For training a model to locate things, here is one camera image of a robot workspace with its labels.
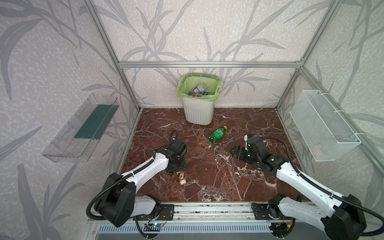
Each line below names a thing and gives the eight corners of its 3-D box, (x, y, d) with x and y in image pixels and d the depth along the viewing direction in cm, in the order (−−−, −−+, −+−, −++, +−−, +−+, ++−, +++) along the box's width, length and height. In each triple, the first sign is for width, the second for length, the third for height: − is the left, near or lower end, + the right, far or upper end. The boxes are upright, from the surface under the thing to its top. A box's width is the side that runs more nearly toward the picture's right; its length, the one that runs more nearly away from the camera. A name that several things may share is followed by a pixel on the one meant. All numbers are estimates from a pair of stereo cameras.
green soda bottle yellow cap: (208, 140, 103) (208, 135, 99) (222, 128, 110) (223, 123, 106) (213, 145, 101) (214, 140, 96) (227, 132, 108) (228, 127, 103)
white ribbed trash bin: (186, 129, 109) (182, 99, 87) (187, 124, 112) (183, 94, 90) (212, 131, 108) (214, 101, 86) (212, 126, 111) (215, 96, 89)
